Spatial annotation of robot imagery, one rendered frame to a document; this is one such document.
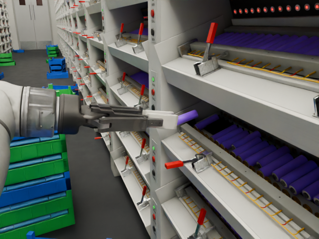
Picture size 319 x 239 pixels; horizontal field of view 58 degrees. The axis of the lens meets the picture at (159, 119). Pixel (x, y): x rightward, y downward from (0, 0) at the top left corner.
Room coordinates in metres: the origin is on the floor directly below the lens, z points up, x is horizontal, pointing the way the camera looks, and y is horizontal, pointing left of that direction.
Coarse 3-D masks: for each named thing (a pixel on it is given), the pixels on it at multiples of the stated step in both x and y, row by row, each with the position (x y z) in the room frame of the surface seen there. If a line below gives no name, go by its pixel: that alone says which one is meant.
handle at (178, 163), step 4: (196, 156) 0.52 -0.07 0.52; (180, 160) 0.52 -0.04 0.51; (188, 160) 0.52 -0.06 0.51; (192, 160) 0.52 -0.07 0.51; (196, 160) 0.52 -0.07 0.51; (168, 164) 0.50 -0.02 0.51; (172, 164) 0.50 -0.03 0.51; (176, 164) 0.50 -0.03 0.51; (180, 164) 0.50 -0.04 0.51; (184, 164) 0.51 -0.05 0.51; (168, 168) 0.50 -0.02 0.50
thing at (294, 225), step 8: (184, 136) 0.66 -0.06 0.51; (216, 160) 0.52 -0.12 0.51; (232, 176) 0.47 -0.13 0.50; (256, 192) 0.41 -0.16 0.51; (264, 200) 0.39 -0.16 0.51; (272, 208) 0.37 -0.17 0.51; (280, 216) 0.35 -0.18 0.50; (288, 224) 0.34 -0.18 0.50; (296, 224) 0.33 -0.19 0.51; (304, 232) 0.31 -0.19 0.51
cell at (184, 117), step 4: (188, 112) 0.59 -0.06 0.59; (192, 112) 0.59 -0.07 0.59; (196, 112) 0.59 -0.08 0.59; (180, 116) 0.59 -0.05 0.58; (184, 116) 0.59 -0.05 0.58; (188, 116) 0.59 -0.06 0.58; (192, 116) 0.59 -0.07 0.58; (196, 116) 0.59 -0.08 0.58; (180, 120) 0.58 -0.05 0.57; (184, 120) 0.58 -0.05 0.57; (188, 120) 0.59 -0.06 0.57
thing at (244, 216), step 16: (208, 112) 0.73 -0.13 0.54; (176, 128) 0.70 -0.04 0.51; (176, 144) 0.64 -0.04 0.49; (192, 144) 0.62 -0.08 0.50; (272, 144) 0.53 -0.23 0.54; (176, 160) 0.61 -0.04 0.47; (192, 176) 0.53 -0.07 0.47; (208, 176) 0.49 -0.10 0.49; (224, 176) 0.48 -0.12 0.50; (208, 192) 0.46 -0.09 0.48; (224, 192) 0.44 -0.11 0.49; (240, 192) 0.43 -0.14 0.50; (224, 208) 0.41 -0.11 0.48; (240, 208) 0.39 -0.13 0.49; (256, 208) 0.38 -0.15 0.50; (240, 224) 0.36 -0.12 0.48; (256, 224) 0.35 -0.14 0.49; (272, 224) 0.35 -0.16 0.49
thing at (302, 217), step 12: (192, 132) 0.63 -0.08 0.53; (204, 144) 0.57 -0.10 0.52; (216, 156) 0.52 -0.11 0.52; (228, 156) 0.50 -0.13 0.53; (216, 168) 0.49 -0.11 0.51; (228, 168) 0.48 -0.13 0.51; (240, 168) 0.45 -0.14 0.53; (252, 180) 0.42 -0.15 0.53; (264, 180) 0.41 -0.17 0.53; (264, 192) 0.38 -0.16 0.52; (276, 192) 0.38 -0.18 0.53; (276, 204) 0.36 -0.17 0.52; (288, 204) 0.35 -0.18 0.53; (288, 216) 0.34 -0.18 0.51; (300, 216) 0.32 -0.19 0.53; (312, 216) 0.32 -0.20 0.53; (312, 228) 0.30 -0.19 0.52
